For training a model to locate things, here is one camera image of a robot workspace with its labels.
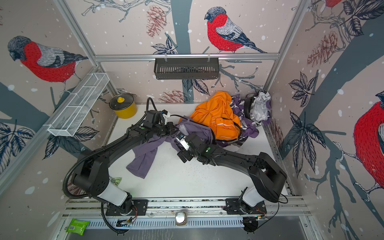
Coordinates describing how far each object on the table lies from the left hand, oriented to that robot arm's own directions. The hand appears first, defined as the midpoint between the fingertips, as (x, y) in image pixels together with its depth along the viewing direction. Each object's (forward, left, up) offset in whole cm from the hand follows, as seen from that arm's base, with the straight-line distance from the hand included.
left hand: (181, 126), depth 85 cm
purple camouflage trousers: (+19, -49, -5) cm, 53 cm away
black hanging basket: (+45, -2, +10) cm, 46 cm away
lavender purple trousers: (-10, +24, -15) cm, 31 cm away
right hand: (-8, -2, -7) cm, 11 cm away
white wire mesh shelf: (+4, +55, +13) cm, 56 cm away
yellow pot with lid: (+24, +44, -8) cm, 51 cm away
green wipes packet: (-46, +47, -16) cm, 67 cm away
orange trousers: (+20, -23, -12) cm, 33 cm away
